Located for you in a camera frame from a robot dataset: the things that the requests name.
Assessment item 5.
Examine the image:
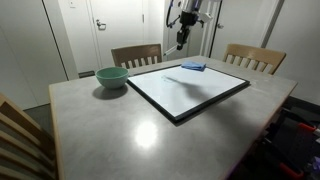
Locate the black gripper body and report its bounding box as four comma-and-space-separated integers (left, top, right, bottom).
179, 11, 198, 33

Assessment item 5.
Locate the black framed whiteboard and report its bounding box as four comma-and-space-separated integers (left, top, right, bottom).
126, 63, 251, 124

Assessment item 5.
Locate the mint green bowl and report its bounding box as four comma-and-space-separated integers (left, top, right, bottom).
95, 66, 130, 90

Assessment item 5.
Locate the folded blue cloth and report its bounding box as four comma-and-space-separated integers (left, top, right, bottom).
180, 59, 207, 72

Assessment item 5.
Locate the dark brown wooden chair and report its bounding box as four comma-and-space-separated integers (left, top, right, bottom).
110, 43, 163, 70

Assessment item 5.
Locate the white door with round knob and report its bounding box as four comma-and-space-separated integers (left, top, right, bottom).
209, 0, 279, 63

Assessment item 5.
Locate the light wooden slatted chair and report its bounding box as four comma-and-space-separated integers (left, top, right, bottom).
0, 92, 58, 180
222, 43, 288, 76

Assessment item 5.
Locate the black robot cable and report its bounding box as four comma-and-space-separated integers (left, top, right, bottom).
165, 0, 182, 29

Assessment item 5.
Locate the white door with lever handle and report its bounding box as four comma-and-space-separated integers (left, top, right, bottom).
87, 0, 149, 71

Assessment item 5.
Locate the silver lever door handle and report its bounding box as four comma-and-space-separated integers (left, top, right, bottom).
95, 19, 107, 31

